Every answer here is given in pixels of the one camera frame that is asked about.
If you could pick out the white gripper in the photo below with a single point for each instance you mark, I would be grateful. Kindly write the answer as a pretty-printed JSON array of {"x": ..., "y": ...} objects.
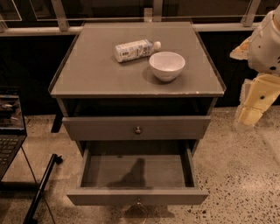
[{"x": 264, "y": 49}]

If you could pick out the blue label plastic bottle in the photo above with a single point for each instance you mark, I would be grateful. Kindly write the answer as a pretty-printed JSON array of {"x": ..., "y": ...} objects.
[{"x": 135, "y": 50}]

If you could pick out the closed grey upper drawer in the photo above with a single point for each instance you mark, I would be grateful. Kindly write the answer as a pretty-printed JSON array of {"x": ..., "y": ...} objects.
[{"x": 99, "y": 128}]

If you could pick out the grey drawer cabinet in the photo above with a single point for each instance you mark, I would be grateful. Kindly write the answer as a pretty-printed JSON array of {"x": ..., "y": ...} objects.
[{"x": 92, "y": 83}]

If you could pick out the open grey middle drawer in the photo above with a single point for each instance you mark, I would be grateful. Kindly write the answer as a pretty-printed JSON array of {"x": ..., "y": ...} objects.
[{"x": 149, "y": 173}]

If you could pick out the white ceramic bowl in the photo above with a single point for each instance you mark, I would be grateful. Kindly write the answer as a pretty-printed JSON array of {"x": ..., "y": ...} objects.
[{"x": 167, "y": 66}]

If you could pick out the black laptop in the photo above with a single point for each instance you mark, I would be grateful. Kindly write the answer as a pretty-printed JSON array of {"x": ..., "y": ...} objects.
[{"x": 12, "y": 126}]

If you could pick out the black metal stand bar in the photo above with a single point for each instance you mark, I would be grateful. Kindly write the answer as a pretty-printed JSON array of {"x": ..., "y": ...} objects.
[{"x": 55, "y": 159}]

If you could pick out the metal railing frame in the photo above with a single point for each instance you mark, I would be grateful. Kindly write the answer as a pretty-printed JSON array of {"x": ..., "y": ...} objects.
[{"x": 46, "y": 17}]

